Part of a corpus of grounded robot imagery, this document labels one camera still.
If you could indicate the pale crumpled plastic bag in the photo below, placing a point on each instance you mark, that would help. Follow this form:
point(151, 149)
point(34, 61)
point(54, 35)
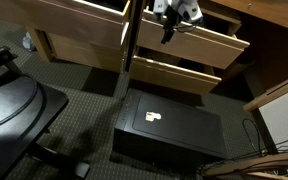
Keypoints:
point(28, 42)

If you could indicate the wooden bed frame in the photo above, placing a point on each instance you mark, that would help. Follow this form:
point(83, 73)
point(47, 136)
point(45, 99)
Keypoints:
point(270, 13)

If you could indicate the small white sticker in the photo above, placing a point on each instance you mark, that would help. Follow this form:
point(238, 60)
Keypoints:
point(153, 116)

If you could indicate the light wooden drawer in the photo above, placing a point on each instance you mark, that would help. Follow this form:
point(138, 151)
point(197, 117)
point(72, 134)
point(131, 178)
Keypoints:
point(170, 77)
point(84, 55)
point(197, 50)
point(84, 25)

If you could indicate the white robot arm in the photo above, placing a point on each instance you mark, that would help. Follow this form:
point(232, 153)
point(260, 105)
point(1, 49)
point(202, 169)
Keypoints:
point(189, 10)

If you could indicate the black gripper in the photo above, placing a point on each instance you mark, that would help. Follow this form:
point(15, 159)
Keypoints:
point(172, 16)

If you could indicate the black mounting bracket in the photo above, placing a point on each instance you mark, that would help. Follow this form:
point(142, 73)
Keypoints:
point(0, 58)

